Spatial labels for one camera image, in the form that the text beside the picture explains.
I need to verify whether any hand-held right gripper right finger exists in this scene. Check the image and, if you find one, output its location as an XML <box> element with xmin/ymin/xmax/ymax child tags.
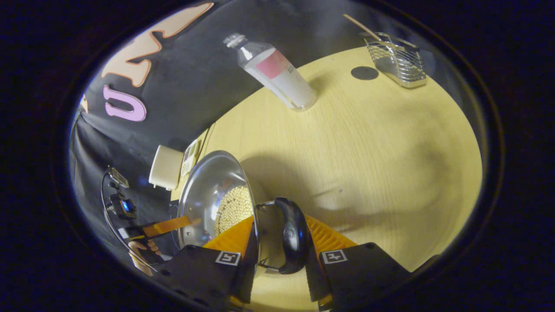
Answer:
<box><xmin>304</xmin><ymin>214</ymin><xmax>412</xmax><ymax>312</ymax></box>

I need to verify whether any steel pot with black handle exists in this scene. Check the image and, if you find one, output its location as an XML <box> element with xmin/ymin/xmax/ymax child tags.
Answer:
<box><xmin>177</xmin><ymin>150</ymin><xmax>310</xmax><ymax>275</ymax></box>

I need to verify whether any white divided dish with beans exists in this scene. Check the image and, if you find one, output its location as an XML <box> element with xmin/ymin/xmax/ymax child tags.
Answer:
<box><xmin>180</xmin><ymin>139</ymin><xmax>201</xmax><ymax>176</ymax></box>

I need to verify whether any clear bottle with pink label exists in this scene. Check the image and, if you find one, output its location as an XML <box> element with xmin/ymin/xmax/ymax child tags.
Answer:
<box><xmin>223</xmin><ymin>33</ymin><xmax>318</xmax><ymax>112</ymax></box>

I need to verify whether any black round table grommet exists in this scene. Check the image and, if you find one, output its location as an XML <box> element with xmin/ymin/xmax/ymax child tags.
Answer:
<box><xmin>350</xmin><ymin>66</ymin><xmax>379</xmax><ymax>81</ymax></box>

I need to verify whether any wooden stick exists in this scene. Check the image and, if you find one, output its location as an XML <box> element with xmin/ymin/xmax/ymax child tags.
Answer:
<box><xmin>343</xmin><ymin>14</ymin><xmax>397</xmax><ymax>55</ymax></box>

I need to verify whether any metal wire utensil holder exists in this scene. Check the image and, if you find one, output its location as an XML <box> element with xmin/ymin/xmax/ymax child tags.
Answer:
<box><xmin>363</xmin><ymin>32</ymin><xmax>428</xmax><ymax>89</ymax></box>

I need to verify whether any white toaster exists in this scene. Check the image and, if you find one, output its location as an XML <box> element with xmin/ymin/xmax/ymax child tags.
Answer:
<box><xmin>149</xmin><ymin>145</ymin><xmax>184</xmax><ymax>191</ymax></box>

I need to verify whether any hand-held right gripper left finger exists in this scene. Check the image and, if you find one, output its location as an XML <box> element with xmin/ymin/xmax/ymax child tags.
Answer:
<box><xmin>154</xmin><ymin>215</ymin><xmax>259</xmax><ymax>310</ymax></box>

